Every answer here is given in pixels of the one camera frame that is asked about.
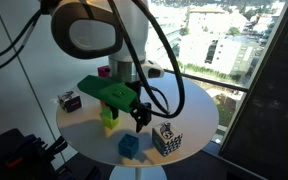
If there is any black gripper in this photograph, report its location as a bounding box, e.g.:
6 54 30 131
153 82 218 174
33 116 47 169
129 81 152 133

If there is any blue block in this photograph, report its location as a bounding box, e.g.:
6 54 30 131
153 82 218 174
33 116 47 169
118 134 139 159

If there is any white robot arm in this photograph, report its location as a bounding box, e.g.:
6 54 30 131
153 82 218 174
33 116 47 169
50 0 164 131

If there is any yellow-green block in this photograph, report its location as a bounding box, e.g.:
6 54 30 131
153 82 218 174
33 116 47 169
101 115 120 129

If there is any green block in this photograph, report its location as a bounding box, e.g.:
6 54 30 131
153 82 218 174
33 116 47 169
100 106 118 120

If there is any pink block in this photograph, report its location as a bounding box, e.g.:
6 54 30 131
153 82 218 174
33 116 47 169
98 65 110 78

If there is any owl picture cube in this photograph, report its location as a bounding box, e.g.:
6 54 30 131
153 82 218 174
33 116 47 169
152 121 183 156

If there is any zebra picture cube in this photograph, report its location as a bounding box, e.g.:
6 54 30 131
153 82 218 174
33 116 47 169
58 90 82 113

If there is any black equipment pile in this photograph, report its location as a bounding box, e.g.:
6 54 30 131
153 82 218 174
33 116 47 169
0 128 102 180

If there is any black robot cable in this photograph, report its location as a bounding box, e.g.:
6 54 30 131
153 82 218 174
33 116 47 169
107 0 186 119

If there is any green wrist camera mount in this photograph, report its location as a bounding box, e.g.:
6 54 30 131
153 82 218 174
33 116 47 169
77 75 138 113

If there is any white round table pedestal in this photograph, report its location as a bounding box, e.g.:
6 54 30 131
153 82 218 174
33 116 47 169
109 166 167 180

